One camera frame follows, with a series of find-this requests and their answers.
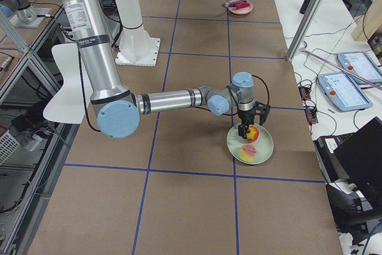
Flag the teach pendant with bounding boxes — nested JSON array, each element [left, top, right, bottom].
[[318, 72, 373, 112], [337, 51, 381, 84]]

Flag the white chair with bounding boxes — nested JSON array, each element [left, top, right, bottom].
[[43, 43, 93, 124]]

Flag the white wire basket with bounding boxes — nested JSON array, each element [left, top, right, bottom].
[[0, 126, 20, 165]]

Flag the halved peach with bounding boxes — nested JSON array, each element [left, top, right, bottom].
[[239, 144, 257, 162]]

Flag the near teach pendant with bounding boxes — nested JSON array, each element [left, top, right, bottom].
[[318, 72, 373, 112]]

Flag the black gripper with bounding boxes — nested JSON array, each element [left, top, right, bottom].
[[238, 102, 270, 139]]

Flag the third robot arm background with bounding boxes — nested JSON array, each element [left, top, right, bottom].
[[1, 0, 51, 29]]

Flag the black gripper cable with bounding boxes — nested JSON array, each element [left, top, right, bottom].
[[252, 74, 271, 108]]

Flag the far teach pendant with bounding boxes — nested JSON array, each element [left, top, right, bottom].
[[337, 51, 381, 84]]

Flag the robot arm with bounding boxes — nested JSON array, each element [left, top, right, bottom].
[[58, 0, 270, 139]]

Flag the green plate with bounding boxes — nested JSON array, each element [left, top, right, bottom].
[[227, 124, 274, 165]]

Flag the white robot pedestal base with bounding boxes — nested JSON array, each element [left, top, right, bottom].
[[115, 0, 161, 67]]

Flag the aluminium frame post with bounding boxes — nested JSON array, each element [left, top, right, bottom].
[[285, 0, 323, 62]]

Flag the red chili pepper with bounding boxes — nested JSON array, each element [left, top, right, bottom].
[[235, 2, 250, 10]]

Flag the purple eggplant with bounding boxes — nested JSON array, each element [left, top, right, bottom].
[[221, 0, 247, 8]]

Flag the pink plate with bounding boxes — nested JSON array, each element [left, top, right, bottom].
[[227, 0, 253, 15]]

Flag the black laptop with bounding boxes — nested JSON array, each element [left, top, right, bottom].
[[314, 117, 381, 207]]

